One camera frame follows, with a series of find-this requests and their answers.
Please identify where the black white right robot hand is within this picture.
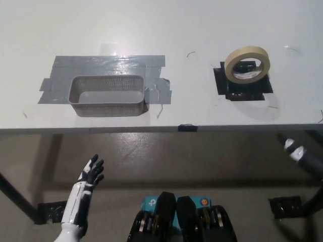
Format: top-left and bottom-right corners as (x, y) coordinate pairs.
(277, 133), (307, 163)

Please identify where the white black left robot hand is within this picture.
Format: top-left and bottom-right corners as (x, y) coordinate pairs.
(77, 154), (105, 194)

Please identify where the beige masking tape roll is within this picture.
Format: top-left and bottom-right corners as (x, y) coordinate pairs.
(224, 45), (272, 85)

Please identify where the black tape square patch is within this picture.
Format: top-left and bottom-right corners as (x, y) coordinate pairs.
(213, 60), (275, 102)

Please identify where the short black tape strip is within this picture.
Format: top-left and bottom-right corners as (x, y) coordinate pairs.
(177, 124), (198, 133)

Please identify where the small grey mesh basket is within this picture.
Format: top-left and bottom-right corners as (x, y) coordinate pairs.
(67, 75), (148, 118)

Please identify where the black metal table leg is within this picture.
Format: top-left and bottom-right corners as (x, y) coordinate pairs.
(0, 170), (39, 225)

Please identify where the grey duct tape patch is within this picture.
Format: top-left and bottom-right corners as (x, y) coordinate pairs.
(37, 54), (173, 105)

